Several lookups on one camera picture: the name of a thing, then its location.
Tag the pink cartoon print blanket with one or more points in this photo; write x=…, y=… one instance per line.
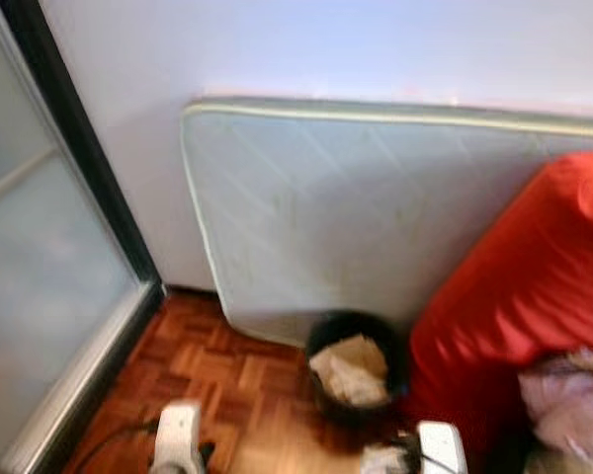
x=573, y=405

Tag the black round waste bin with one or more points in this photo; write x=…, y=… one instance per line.
x=399, y=370

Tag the crumpled white paper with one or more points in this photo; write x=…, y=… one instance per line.
x=351, y=387

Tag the brown cardboard piece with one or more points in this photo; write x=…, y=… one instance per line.
x=361, y=348

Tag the large red cushion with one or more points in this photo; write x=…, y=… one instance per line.
x=514, y=286

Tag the frosted glass sliding door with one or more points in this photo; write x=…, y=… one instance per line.
x=40, y=257

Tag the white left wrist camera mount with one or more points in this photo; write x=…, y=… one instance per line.
x=178, y=434

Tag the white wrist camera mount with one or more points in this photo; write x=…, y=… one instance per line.
x=443, y=449
x=178, y=434

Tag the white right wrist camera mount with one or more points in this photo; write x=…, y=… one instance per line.
x=443, y=449

